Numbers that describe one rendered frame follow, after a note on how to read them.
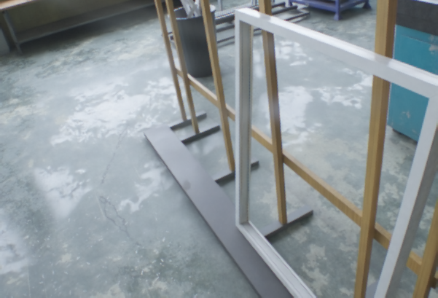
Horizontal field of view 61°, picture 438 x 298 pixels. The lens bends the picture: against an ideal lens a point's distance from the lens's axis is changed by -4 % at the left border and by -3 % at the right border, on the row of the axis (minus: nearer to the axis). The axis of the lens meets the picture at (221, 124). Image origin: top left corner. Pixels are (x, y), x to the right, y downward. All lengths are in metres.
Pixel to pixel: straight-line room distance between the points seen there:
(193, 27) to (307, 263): 2.99
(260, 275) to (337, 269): 0.46
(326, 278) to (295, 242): 0.33
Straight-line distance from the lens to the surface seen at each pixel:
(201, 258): 2.60
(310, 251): 2.57
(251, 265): 2.44
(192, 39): 4.61
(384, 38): 1.34
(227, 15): 6.48
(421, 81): 1.20
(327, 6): 6.46
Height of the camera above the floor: 2.00
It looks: 32 degrees down
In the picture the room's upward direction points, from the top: 10 degrees counter-clockwise
